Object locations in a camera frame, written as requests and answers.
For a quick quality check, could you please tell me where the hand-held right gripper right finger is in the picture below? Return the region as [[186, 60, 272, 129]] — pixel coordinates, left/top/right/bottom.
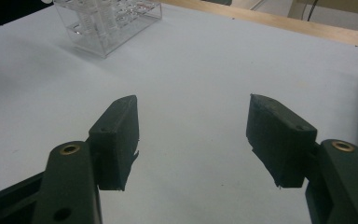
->
[[245, 93, 319, 189]]

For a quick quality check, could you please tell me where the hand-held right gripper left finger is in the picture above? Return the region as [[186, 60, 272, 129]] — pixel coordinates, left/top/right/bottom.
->
[[88, 94, 141, 191]]

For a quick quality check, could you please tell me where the black hanging cable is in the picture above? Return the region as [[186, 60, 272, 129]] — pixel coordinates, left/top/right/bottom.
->
[[305, 0, 320, 22]]

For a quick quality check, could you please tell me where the wooden table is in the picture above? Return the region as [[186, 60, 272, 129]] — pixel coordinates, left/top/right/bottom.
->
[[159, 0, 358, 50]]

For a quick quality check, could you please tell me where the clear acrylic tube rack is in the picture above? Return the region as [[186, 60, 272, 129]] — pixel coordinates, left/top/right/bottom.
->
[[52, 0, 163, 60]]

